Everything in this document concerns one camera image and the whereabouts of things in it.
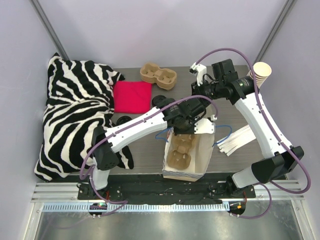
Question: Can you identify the checkered paper takeout bag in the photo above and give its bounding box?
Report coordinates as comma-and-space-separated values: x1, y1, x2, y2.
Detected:
162, 125, 218, 182

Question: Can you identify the single cardboard cup carrier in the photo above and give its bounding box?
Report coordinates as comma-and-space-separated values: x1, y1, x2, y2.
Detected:
167, 134, 196, 170

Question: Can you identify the black plastic cup lid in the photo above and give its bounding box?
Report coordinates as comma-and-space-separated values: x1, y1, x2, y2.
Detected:
151, 95, 175, 108

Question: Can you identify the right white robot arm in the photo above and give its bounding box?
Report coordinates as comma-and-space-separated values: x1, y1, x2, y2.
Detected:
189, 59, 305, 198

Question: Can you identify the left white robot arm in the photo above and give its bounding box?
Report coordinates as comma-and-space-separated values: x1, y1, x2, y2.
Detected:
89, 95, 217, 200

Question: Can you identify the cardboard cup carrier tray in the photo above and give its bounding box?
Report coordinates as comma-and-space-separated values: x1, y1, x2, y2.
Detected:
139, 62, 177, 91

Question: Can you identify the stack of paper cups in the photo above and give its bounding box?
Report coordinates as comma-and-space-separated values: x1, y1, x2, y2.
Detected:
247, 62, 272, 88

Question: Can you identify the white wrapped straws pile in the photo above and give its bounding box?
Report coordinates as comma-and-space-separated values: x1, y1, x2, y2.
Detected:
216, 125, 256, 156

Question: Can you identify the pink folded cloth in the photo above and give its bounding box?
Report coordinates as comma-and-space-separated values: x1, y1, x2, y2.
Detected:
114, 81, 152, 114

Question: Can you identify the stack of black lids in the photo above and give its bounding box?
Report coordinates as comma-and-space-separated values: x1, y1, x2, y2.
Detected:
116, 115, 132, 126

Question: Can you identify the zebra print pillow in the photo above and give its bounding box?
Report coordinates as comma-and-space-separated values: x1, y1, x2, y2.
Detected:
34, 53, 125, 182

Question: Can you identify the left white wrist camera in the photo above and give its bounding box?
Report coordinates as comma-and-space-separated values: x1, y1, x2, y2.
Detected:
194, 115, 217, 135

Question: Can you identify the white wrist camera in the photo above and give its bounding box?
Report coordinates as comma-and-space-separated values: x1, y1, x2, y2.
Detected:
189, 62, 207, 86
194, 115, 217, 135

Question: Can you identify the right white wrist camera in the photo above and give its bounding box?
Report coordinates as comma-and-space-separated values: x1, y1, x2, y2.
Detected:
189, 62, 207, 86

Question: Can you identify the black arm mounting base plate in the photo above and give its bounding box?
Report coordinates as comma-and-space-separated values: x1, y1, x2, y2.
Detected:
77, 172, 257, 205

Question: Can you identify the white slotted cable duct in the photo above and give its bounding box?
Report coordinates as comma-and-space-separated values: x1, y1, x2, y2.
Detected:
42, 201, 230, 213

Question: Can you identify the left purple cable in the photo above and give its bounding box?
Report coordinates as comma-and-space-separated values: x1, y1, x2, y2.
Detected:
79, 96, 218, 218

